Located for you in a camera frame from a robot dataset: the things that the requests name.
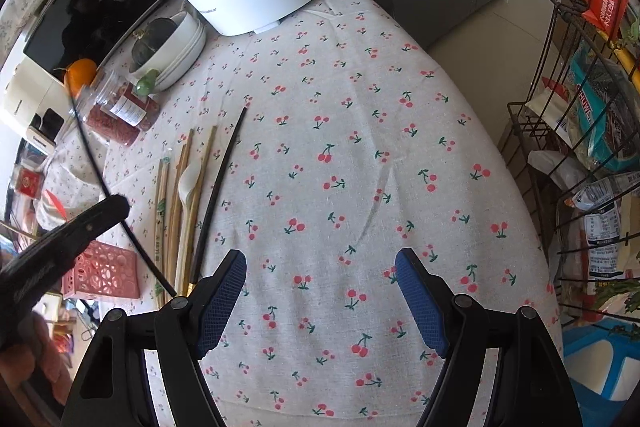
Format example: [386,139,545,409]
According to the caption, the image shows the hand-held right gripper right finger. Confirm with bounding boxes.
[394,248,583,427]

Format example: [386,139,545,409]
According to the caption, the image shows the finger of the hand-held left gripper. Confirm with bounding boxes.
[27,194,132,270]

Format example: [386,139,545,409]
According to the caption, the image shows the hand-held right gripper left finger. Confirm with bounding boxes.
[60,250,248,427]

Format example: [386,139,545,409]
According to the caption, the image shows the pink perforated utensil holder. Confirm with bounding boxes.
[61,241,142,300]

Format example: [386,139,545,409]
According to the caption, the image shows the bundle of bamboo chopsticks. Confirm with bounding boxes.
[152,125,219,310]

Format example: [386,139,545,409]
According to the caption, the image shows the black chopstick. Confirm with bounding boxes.
[187,107,248,298]

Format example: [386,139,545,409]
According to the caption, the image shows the white ceramic spoon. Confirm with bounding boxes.
[175,163,203,290]

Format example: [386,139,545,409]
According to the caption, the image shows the person's left hand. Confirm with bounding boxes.
[0,312,71,408]

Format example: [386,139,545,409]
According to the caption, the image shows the small red box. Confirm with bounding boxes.
[12,167,48,198]

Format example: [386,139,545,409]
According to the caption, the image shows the tall goji berry jar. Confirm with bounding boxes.
[80,102,143,148]

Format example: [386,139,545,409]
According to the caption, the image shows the labelled jar with silver lid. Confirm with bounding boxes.
[105,79,162,132]

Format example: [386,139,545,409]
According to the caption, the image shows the white air fryer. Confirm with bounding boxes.
[0,59,68,152]

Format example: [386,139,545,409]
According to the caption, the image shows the orange fruit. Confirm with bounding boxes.
[63,58,98,98]

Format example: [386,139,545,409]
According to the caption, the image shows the small green fruit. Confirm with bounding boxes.
[136,69,159,98]

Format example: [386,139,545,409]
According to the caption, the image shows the blue plastic stool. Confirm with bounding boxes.
[560,317,640,427]

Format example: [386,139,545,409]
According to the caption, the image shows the clear packet with white label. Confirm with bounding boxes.
[565,172,640,283]

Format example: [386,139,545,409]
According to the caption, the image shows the cherry print tablecloth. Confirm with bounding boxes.
[40,0,566,427]

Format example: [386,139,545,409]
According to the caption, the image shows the stack of white bowls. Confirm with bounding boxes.
[127,9,207,92]

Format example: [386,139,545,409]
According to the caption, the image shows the blue green snack packet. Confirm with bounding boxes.
[567,42,640,172]

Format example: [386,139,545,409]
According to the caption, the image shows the green leafy vegetables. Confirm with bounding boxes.
[620,19,640,50]

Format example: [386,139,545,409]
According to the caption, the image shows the black power cable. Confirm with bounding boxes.
[67,89,178,298]

